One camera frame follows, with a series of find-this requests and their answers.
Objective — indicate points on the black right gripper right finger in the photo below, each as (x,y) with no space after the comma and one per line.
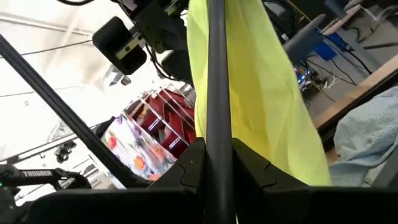
(252,171)

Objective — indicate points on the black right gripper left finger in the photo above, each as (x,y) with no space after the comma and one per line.
(189,171)

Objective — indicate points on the neon yellow t-shirt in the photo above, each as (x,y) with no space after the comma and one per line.
(264,93)

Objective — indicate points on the light blue collared shirt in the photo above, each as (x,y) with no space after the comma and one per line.
(367,133)

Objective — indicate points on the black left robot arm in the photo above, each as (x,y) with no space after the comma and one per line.
(37,174)

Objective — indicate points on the red garment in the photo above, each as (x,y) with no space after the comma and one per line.
(183,130)

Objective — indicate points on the floral fabric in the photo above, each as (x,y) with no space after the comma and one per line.
(133,149)

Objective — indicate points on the black device with lights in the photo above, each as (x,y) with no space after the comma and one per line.
(301,79)

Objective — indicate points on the blue box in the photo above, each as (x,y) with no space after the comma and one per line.
(329,46)

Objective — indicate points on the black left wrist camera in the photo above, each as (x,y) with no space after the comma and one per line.
(109,40)

